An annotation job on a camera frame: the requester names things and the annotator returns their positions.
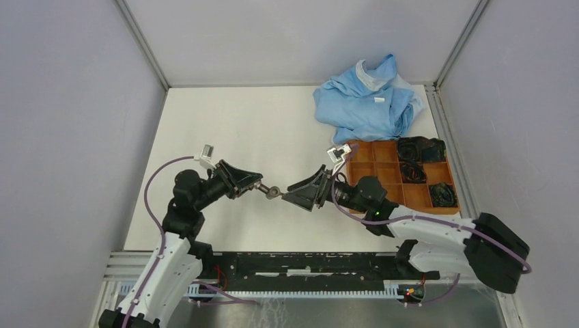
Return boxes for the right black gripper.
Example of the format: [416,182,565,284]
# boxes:
[282,165,368,215]

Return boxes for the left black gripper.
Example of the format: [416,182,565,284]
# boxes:
[194,159,262,211]

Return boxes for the small grey faucet fitting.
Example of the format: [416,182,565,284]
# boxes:
[255,181,270,193]

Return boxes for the dark metal faucet tee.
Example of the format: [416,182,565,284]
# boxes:
[266,186,284,200]

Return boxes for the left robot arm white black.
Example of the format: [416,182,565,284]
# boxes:
[98,160,263,327]

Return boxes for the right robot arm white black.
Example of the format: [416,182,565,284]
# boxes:
[281,167,532,294]

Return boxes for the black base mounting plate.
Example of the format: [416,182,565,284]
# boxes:
[198,251,440,292]

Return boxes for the orange compartment tray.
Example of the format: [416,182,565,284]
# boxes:
[344,137,460,215]

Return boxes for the blue crumpled cloth garment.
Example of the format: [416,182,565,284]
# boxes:
[313,53,425,144]

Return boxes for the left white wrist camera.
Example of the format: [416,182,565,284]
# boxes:
[194,144,216,170]

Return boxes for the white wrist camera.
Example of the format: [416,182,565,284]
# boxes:
[194,144,216,170]
[327,144,352,176]

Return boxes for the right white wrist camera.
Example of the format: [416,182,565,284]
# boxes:
[327,144,352,176]

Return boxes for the black cable bundle middle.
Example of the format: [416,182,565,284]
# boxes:
[398,161,427,185]

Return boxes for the white slotted cable duct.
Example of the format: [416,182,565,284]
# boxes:
[185,282,426,300]

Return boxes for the black cable bundle top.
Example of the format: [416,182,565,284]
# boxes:
[396,136,447,164]

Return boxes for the black green cable bundle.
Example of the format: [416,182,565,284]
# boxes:
[428,182,459,210]

